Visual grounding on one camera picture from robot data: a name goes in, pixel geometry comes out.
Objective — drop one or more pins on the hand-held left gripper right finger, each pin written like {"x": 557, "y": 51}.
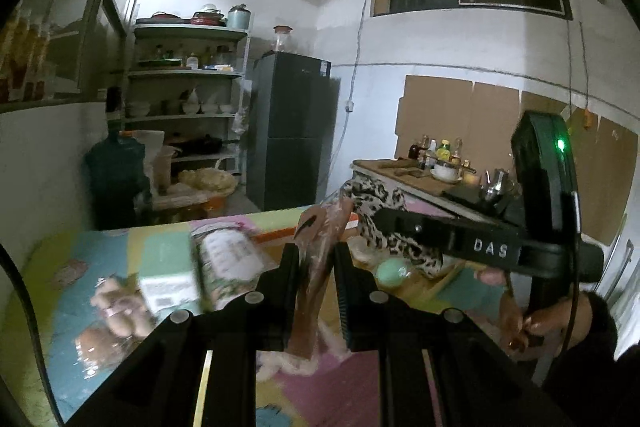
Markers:
{"x": 352, "y": 307}

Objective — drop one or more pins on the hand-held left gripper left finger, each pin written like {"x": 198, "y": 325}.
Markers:
{"x": 280, "y": 307}

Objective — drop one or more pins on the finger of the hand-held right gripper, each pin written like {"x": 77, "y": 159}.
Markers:
{"x": 415, "y": 229}

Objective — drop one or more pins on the pale green soft packet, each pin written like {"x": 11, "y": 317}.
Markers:
{"x": 392, "y": 272}

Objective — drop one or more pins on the pink soft pouch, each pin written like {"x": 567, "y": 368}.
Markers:
{"x": 317, "y": 267}

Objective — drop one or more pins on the leopard print scrunchie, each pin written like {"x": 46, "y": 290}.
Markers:
{"x": 365, "y": 199}

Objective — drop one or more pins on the wooden tray with orange rim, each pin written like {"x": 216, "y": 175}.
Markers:
{"x": 430, "y": 289}

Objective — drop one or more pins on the floral tissue pack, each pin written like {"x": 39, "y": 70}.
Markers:
{"x": 225, "y": 257}

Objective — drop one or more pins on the mint green white box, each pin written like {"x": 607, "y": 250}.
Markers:
{"x": 165, "y": 257}

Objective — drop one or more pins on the pink plush toy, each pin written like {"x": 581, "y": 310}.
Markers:
{"x": 120, "y": 307}

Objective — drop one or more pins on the person's right forearm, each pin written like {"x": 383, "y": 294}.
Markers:
{"x": 590, "y": 357}

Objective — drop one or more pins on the person's right hand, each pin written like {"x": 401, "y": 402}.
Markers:
{"x": 540, "y": 332}

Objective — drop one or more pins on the steel kettle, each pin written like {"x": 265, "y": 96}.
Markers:
{"x": 492, "y": 184}

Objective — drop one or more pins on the black induction cooker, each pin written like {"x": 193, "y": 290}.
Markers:
{"x": 465, "y": 198}

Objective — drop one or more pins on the white bowl with saucer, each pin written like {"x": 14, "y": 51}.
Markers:
{"x": 446, "y": 172}

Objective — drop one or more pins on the wooden kitchen counter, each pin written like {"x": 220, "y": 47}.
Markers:
{"x": 375, "y": 167}

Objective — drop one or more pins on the group of condiment bottles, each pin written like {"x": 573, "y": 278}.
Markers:
{"x": 442, "y": 152}

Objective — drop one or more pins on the brown cardboard sheets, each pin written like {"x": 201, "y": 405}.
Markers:
{"x": 440, "y": 117}

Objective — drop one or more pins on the orange plastic basin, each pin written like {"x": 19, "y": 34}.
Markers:
{"x": 212, "y": 204}

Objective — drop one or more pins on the dark grey refrigerator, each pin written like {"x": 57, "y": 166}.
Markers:
{"x": 290, "y": 132}

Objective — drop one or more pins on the black wok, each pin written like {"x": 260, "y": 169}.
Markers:
{"x": 200, "y": 144}

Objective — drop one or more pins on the beige plastic container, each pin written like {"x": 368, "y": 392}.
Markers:
{"x": 162, "y": 167}

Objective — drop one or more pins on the white ceramic bowl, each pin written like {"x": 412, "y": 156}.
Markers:
{"x": 209, "y": 107}
{"x": 137, "y": 108}
{"x": 226, "y": 108}

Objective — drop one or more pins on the white sack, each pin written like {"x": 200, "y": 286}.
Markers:
{"x": 147, "y": 142}

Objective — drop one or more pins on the white ceramic jug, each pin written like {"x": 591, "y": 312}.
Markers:
{"x": 190, "y": 104}

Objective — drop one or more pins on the glass jar with red lid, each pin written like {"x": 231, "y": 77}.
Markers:
{"x": 282, "y": 39}

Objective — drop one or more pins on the black water pump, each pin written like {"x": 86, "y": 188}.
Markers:
{"x": 114, "y": 107}

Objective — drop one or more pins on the small white bottle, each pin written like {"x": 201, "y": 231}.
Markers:
{"x": 192, "y": 59}

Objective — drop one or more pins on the green flat tray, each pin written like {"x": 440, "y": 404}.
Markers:
{"x": 160, "y": 63}

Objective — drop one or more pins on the teal enamel pot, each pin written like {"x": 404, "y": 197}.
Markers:
{"x": 238, "y": 18}

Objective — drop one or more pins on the grey metal shelf rack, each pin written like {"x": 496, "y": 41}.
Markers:
{"x": 190, "y": 32}

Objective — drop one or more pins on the red pot with glass lid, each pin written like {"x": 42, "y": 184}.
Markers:
{"x": 207, "y": 16}

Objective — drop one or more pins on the flat red pan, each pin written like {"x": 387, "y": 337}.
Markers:
{"x": 160, "y": 18}

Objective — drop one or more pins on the glass sliding window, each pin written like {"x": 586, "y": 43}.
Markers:
{"x": 65, "y": 7}

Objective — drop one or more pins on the white wall socket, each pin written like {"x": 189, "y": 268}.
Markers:
{"x": 350, "y": 107}

